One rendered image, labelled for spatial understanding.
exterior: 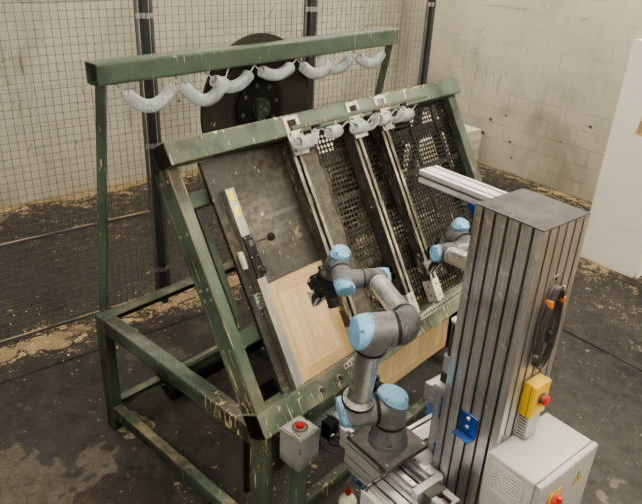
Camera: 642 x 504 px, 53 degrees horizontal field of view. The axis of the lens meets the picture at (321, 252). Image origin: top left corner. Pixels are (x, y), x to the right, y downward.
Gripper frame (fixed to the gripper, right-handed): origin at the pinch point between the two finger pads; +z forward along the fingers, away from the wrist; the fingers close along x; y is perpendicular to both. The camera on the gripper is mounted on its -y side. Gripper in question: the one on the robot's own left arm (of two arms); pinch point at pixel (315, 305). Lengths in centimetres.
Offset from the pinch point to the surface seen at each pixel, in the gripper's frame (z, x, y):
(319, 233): 11, -33, 40
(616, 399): 102, -238, -94
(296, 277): 21.6, -14.7, 26.9
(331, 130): -20, -50, 76
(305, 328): 34.3, -12.0, 6.2
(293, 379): 40.2, 4.1, -12.5
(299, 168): -7, -31, 68
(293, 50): -14, -72, 145
